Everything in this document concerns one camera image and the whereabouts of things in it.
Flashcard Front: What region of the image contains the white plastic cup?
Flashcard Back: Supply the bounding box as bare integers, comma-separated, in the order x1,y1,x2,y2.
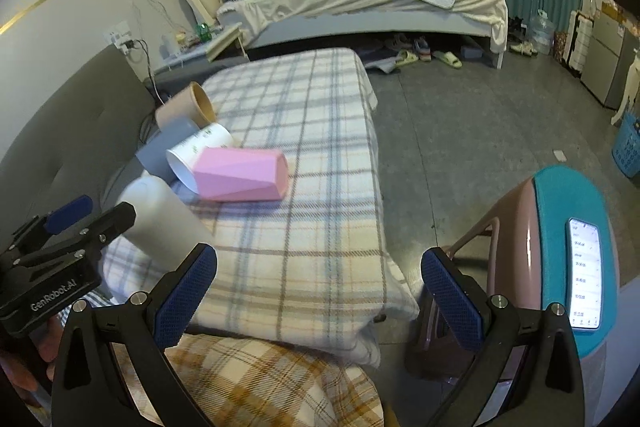
118,176,214,271

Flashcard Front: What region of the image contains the grey plastic cup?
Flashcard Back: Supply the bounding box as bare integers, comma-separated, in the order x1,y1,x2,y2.
136,117,198,184

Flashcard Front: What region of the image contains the white printed paper cup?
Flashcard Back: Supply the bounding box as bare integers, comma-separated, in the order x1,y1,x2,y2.
166,122,235,193

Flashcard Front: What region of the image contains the pink faceted cup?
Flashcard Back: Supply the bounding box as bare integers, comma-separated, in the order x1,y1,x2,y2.
193,147,288,202

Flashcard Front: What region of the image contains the brown kraft paper cup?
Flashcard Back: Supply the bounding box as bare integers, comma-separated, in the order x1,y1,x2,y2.
155,82,216,129

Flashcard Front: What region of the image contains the person's left hand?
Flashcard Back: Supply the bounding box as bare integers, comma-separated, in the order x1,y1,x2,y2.
1,315,63,407

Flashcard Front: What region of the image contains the grey sofa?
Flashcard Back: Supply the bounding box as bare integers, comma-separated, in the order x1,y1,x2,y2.
0,43,241,253

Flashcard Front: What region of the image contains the smartphone with lit screen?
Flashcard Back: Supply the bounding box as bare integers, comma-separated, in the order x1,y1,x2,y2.
567,218,603,331

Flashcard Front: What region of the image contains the orange plaid blanket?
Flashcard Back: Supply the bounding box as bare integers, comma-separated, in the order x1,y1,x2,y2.
165,334,384,426

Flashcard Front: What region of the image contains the teal stool cushion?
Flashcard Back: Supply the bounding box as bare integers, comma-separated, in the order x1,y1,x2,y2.
533,166,618,358

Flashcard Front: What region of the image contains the white bedside table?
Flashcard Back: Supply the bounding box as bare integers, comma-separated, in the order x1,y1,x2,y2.
154,23,247,75

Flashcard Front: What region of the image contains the plaid blanket on table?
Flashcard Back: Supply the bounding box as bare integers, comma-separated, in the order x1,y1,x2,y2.
98,46,421,368

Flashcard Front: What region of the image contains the green soda can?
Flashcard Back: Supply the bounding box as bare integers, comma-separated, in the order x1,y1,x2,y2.
196,23,212,42

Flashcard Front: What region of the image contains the blue laundry basket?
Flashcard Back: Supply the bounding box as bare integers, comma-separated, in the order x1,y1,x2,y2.
612,112,640,179

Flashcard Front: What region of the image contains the white cabinet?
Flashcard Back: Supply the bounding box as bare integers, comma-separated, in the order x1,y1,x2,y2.
561,1,639,109

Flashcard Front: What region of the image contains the green slipper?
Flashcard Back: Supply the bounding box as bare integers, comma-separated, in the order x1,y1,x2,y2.
432,51,462,69

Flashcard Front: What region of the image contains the clear water jug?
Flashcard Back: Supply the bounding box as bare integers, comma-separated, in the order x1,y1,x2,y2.
527,9,555,55

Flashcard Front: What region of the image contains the wall power outlet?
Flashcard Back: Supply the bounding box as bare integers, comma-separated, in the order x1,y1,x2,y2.
103,20,134,55

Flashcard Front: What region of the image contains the black charging cable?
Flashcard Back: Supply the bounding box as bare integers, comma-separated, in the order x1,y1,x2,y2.
127,37,162,103

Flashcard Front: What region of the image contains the white charging cable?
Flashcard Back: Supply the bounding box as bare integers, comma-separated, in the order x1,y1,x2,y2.
130,0,194,105

